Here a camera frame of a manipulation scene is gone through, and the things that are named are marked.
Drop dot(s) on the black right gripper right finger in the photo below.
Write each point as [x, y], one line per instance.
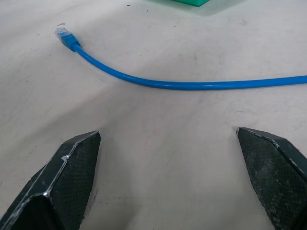
[275, 177]

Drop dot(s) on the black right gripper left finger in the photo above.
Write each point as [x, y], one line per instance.
[60, 184]

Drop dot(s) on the green plastic box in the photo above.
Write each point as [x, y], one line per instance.
[189, 2]

